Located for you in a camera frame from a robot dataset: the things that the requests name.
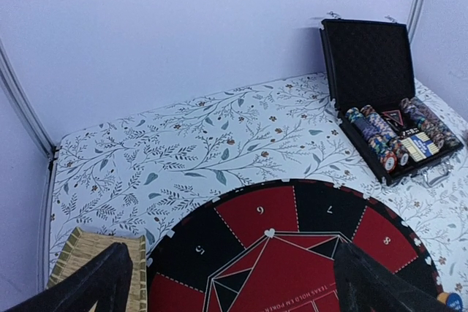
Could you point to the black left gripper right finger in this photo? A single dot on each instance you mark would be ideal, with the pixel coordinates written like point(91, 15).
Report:
point(363, 284)

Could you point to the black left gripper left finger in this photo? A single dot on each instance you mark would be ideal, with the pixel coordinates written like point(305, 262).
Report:
point(103, 283)

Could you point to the blue small blind button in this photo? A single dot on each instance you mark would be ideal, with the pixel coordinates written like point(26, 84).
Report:
point(451, 300)

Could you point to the woven bamboo fan mat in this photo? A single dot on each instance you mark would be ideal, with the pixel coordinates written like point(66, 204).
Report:
point(82, 246)

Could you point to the round red black poker mat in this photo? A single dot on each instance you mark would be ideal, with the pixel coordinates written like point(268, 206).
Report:
point(271, 247)

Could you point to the poker chip row far left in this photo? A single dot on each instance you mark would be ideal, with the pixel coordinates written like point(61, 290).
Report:
point(373, 138)

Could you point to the poker chip row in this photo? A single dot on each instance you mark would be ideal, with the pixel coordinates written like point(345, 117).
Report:
point(415, 117)
point(387, 133)
point(438, 122)
point(373, 138)

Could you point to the boxed card deck in case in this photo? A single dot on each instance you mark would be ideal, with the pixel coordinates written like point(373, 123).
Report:
point(420, 146)

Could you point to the poker chip row far right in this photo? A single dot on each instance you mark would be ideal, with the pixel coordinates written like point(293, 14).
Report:
point(438, 122)

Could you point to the black poker chip case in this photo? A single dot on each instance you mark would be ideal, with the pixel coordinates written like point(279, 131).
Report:
point(370, 62)

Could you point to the left aluminium corner post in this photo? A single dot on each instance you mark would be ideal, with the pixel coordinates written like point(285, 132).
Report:
point(23, 107)

